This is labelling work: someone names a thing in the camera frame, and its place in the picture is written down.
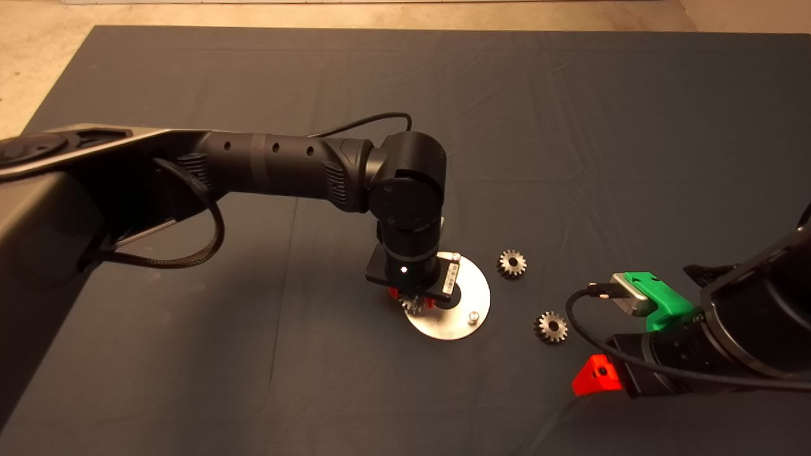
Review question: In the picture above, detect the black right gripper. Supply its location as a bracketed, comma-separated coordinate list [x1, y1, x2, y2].
[572, 333, 674, 400]

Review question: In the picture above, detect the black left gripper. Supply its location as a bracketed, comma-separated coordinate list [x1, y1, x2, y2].
[364, 243, 462, 310]

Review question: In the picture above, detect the round metal carrier plate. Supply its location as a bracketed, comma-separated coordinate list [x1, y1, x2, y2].
[403, 251, 492, 342]

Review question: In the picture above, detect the dark grey table cloth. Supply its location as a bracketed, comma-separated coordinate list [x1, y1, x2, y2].
[0, 24, 811, 456]

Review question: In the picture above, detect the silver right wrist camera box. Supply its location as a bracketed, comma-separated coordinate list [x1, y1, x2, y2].
[609, 272, 655, 318]

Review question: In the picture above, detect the green right camera mount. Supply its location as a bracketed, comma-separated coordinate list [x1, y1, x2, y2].
[623, 271, 695, 334]

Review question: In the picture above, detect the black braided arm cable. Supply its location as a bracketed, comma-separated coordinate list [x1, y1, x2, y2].
[79, 158, 226, 270]

